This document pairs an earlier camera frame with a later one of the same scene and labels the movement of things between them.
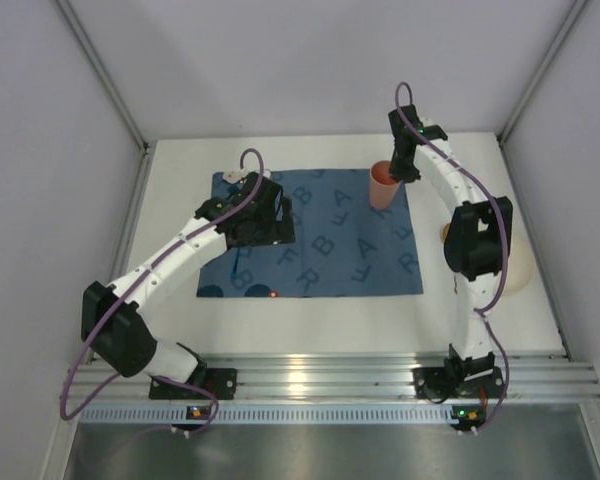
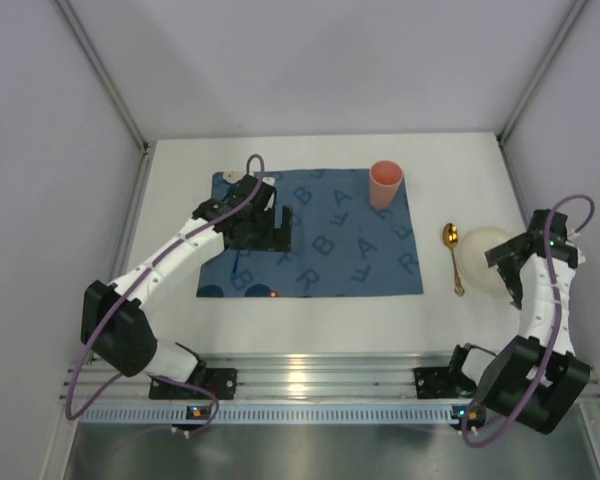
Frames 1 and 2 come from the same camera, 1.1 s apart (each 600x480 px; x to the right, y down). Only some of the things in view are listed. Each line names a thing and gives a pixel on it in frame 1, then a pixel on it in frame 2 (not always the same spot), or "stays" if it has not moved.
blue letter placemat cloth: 344,244 stays
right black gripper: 405,167 → 506,260
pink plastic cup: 383,187 stays
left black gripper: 278,215 stays
